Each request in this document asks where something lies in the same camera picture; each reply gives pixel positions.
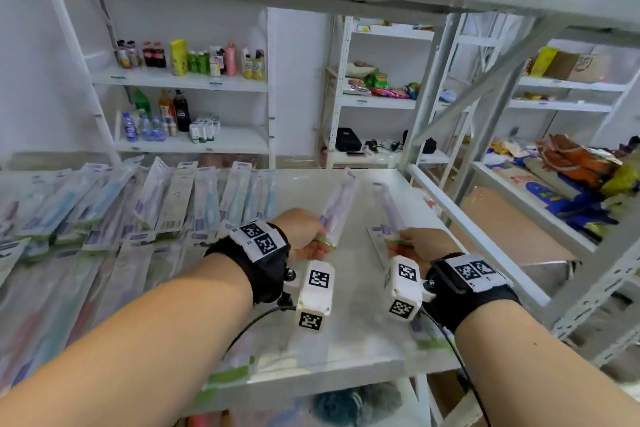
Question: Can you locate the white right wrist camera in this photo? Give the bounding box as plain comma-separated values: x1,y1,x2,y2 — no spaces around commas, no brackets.
383,255,423,322

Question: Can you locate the blue mesh bath sponge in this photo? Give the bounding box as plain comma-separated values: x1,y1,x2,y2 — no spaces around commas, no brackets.
312,389,363,427

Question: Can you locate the pile of snack packets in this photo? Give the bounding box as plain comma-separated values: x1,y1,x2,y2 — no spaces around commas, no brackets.
345,61,422,101

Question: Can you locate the white goods rack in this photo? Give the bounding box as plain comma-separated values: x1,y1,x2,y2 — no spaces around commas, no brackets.
469,39,640,262

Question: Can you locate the pile of mixed toothbrush packets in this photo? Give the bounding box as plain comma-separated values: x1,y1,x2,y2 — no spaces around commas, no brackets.
0,155,279,405

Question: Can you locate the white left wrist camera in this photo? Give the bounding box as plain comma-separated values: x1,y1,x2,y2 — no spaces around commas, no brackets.
295,260,336,332

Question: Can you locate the black pouch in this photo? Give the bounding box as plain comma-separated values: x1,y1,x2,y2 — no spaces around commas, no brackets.
335,127,363,153

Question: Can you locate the row of colourful bottles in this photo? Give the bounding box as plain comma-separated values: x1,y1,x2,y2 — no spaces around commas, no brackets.
115,39,266,81

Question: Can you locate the black camera cable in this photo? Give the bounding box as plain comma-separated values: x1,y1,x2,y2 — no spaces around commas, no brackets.
219,304,296,358
419,309,493,427

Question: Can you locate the brown cardboard box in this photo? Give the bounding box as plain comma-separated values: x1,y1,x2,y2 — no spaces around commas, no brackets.
542,51,611,84

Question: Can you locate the black left wrist strap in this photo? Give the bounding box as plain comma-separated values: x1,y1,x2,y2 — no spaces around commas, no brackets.
205,221,292,305

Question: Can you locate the yellow packet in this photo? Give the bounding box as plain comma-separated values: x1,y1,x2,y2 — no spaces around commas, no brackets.
529,45,559,78

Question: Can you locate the cluster of water and soda bottles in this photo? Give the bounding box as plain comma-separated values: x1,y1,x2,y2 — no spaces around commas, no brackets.
122,89,192,144

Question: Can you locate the grey mesh bath sponge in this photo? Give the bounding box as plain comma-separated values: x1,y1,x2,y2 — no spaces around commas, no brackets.
357,381,403,420

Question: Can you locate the pile of large food bags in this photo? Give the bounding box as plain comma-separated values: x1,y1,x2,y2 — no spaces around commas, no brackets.
487,133,640,242

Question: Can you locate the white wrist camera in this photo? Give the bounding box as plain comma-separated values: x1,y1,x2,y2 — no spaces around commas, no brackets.
295,260,336,332
383,255,423,322

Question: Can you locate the black wrist strap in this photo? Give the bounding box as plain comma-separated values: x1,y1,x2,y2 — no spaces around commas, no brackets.
205,221,292,305
423,252,521,332

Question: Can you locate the person's right forearm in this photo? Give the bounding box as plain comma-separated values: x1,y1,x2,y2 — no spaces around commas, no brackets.
452,299,640,427

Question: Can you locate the purple toothbrush packet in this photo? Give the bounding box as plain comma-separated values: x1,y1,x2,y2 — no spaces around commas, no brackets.
313,169,359,248
365,183,416,270

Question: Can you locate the black left camera cable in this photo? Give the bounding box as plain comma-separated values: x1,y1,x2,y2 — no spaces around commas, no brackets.
219,304,296,358

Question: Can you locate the black right camera cable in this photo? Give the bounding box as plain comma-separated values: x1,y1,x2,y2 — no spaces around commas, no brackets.
419,309,493,427

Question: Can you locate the person's right hand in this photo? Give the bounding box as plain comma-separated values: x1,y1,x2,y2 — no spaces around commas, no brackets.
399,227,465,276

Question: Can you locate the black right wrist strap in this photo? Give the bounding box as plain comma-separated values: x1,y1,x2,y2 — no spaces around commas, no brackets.
423,252,521,332

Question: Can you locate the person's left forearm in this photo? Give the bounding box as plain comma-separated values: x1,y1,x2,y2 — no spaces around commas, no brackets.
0,254,253,427

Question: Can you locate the white metal shelf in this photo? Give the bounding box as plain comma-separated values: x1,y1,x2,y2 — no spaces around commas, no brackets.
0,0,640,427

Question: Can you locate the cluster of small white cartons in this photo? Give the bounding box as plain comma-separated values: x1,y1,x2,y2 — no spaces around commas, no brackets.
189,116,221,145

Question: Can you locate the white drinks shelving unit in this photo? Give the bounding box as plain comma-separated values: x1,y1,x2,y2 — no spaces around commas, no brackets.
47,0,276,170

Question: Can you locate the white snack shelving unit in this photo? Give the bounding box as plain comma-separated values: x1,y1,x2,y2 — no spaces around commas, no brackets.
319,15,471,170

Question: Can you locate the person's left hand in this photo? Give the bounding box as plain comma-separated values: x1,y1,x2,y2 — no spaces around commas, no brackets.
271,207,337,264

